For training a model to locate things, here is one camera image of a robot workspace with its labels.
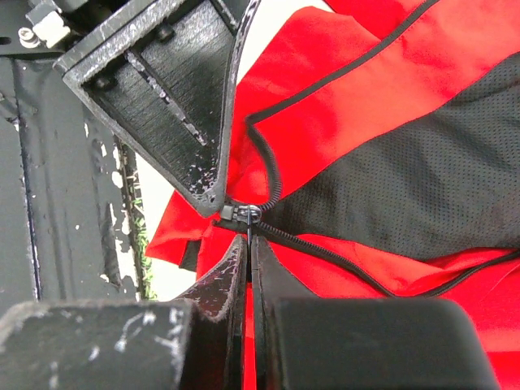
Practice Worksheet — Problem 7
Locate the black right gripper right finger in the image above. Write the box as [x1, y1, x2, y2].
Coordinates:
[249, 237, 499, 389]

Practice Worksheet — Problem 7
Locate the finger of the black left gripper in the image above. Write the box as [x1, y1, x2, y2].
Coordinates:
[214, 0, 261, 81]
[54, 1, 238, 216]

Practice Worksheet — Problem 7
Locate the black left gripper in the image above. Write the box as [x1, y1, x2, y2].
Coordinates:
[1, 1, 163, 57]

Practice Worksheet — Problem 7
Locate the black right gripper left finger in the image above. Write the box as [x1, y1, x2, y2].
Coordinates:
[1, 236, 247, 389]

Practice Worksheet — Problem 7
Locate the red jacket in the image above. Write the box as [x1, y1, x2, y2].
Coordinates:
[147, 1, 519, 389]

